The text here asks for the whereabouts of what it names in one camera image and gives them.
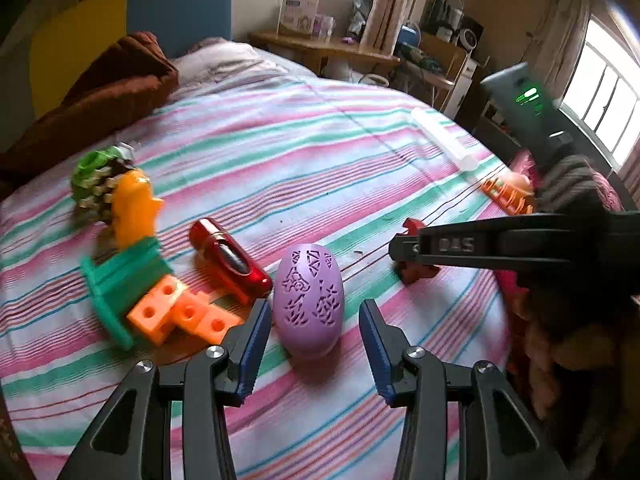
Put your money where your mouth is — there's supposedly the red toy car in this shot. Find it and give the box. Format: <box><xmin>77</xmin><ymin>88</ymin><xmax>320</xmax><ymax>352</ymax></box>
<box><xmin>188</xmin><ymin>217</ymin><xmax>273</xmax><ymax>306</ymax></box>

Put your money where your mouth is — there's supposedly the wooden desk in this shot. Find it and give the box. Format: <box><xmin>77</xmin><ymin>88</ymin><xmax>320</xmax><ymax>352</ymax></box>
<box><xmin>247</xmin><ymin>30</ymin><xmax>402</xmax><ymax>79</ymax></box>

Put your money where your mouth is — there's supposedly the yellow plastic toy shell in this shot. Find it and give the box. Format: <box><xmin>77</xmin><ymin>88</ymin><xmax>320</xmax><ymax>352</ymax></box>
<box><xmin>107</xmin><ymin>169</ymin><xmax>165</xmax><ymax>251</ymax></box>

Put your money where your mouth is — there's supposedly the purple egg-shaped toy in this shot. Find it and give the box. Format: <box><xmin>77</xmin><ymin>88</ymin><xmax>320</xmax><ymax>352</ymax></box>
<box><xmin>272</xmin><ymin>242</ymin><xmax>346</xmax><ymax>358</ymax></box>

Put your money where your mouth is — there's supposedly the barred window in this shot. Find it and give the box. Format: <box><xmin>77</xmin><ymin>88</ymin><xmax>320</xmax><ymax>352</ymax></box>
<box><xmin>559</xmin><ymin>4</ymin><xmax>640</xmax><ymax>173</ymax></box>

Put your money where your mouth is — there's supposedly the patterned curtain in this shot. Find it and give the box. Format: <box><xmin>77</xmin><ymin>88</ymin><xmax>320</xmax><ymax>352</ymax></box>
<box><xmin>359</xmin><ymin>0</ymin><xmax>418</xmax><ymax>50</ymax></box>

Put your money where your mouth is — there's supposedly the green round plastic piece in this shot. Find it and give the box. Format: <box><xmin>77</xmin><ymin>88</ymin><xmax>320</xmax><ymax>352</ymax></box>
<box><xmin>70</xmin><ymin>147</ymin><xmax>135</xmax><ymax>186</ymax></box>

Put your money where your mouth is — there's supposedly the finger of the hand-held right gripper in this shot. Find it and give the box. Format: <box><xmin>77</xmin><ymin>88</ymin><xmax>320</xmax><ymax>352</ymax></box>
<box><xmin>389</xmin><ymin>209</ymin><xmax>640</xmax><ymax>282</ymax></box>

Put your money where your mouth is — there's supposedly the dark studded gear toy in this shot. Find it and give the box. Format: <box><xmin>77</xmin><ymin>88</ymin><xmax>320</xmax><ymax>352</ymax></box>
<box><xmin>70</xmin><ymin>165</ymin><xmax>123</xmax><ymax>226</ymax></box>

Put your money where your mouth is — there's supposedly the clear plastic tube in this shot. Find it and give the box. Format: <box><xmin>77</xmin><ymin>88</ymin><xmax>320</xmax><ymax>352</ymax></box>
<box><xmin>411</xmin><ymin>107</ymin><xmax>487</xmax><ymax>175</ymax></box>

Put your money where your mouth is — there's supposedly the orange block with holes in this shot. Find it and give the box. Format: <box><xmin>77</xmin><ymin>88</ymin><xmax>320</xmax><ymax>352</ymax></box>
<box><xmin>126</xmin><ymin>276</ymin><xmax>241</xmax><ymax>346</ymax></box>

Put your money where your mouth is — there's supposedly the brown blanket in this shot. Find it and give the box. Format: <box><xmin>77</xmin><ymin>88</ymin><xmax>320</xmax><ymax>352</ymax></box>
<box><xmin>0</xmin><ymin>31</ymin><xmax>181</xmax><ymax>196</ymax></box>

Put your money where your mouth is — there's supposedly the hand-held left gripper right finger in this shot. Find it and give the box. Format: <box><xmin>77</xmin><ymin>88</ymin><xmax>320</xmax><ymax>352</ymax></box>
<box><xmin>359</xmin><ymin>299</ymin><xmax>571</xmax><ymax>480</ymax></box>

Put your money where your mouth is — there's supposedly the white picture box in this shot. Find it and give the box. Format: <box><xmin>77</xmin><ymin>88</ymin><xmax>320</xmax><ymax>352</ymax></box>
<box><xmin>277</xmin><ymin>0</ymin><xmax>321</xmax><ymax>37</ymax></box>

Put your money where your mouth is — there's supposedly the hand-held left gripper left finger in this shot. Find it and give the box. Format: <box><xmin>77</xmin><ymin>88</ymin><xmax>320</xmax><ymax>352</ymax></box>
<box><xmin>57</xmin><ymin>299</ymin><xmax>273</xmax><ymax>480</ymax></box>

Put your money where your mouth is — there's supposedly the orange ladder-shaped toy piece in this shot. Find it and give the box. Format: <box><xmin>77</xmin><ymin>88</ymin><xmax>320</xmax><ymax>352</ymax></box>
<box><xmin>481</xmin><ymin>172</ymin><xmax>537</xmax><ymax>217</ymax></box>

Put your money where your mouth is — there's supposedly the striped bed sheet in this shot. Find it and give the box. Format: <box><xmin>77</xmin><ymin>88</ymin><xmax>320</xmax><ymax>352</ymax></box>
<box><xmin>0</xmin><ymin>72</ymin><xmax>532</xmax><ymax>480</ymax></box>

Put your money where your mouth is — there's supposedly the colour panel bed headboard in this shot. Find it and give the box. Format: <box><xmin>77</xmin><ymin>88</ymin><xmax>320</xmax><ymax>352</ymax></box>
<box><xmin>29</xmin><ymin>0</ymin><xmax>234</xmax><ymax>117</ymax></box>

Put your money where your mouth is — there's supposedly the pale pillow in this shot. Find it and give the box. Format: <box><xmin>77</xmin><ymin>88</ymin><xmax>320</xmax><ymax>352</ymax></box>
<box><xmin>172</xmin><ymin>39</ymin><xmax>306</xmax><ymax>82</ymax></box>

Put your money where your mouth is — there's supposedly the red plastic toy piece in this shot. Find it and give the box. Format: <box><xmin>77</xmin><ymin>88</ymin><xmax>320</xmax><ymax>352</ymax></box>
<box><xmin>392</xmin><ymin>217</ymin><xmax>442</xmax><ymax>285</ymax></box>

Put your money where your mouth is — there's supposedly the pink fluffy cloth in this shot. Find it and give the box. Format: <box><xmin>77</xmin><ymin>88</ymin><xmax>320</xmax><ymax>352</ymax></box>
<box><xmin>500</xmin><ymin>270</ymin><xmax>640</xmax><ymax>480</ymax></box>

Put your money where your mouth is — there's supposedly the green plastic flanged block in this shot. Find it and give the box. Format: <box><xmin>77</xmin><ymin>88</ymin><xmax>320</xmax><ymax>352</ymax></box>
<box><xmin>81</xmin><ymin>237</ymin><xmax>172</xmax><ymax>352</ymax></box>

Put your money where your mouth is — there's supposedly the person's right forearm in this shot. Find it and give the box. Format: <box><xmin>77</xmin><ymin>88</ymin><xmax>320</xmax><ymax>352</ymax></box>
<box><xmin>536</xmin><ymin>154</ymin><xmax>625</xmax><ymax>217</ymax></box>

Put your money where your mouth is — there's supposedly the wooden shelf unit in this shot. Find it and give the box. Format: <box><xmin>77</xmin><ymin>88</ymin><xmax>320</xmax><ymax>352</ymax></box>
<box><xmin>399</xmin><ymin>34</ymin><xmax>471</xmax><ymax>113</ymax></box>

